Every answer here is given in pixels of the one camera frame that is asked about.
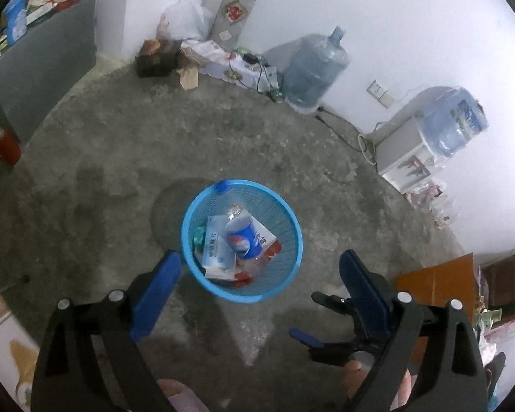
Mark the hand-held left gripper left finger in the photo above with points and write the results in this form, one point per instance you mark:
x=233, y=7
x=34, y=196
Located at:
x=154, y=296

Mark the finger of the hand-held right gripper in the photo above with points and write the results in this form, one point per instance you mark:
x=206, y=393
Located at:
x=307, y=338
x=332, y=301

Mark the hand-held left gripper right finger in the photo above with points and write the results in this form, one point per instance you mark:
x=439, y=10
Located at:
x=364, y=296

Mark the blue mesh basket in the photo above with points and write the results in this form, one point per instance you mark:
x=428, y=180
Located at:
x=279, y=279

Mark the white blue wipes packet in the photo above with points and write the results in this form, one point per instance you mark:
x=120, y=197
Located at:
x=216, y=244

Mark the clear plastic bottle blue cap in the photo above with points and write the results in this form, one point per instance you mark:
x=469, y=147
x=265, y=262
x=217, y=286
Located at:
x=242, y=236

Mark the person's right hand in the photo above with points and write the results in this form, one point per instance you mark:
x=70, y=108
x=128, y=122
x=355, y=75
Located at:
x=352, y=377

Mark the orange cardboard sheet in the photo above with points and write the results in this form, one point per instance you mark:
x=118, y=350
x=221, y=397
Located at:
x=437, y=279

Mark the clear printed wrappers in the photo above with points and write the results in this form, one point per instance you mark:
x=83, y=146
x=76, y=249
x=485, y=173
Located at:
x=429, y=201

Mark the brown wooden furniture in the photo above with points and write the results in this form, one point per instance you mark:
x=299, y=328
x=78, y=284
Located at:
x=510, y=274

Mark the white water dispenser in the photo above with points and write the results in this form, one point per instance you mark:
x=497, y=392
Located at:
x=399, y=150

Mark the table with patterned cloth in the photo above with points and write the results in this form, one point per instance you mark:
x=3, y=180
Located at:
x=8, y=352

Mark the red thermos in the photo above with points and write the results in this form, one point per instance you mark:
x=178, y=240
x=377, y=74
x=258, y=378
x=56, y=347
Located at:
x=6, y=146

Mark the torn cardboard piece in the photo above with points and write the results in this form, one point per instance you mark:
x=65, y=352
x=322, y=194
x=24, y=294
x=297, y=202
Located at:
x=188, y=76

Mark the clear water jug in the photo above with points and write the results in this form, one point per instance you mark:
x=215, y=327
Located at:
x=313, y=68

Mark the dark brown box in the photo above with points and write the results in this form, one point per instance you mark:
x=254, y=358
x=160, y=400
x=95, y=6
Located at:
x=156, y=60

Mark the grey cabinet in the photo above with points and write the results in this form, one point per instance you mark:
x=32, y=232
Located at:
x=43, y=64

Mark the white plastic bag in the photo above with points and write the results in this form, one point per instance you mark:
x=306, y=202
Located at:
x=184, y=19

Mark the patterned folded board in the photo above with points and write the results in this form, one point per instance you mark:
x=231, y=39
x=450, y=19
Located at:
x=236, y=4

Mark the wall outlet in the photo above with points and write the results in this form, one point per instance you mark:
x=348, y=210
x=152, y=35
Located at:
x=380, y=93

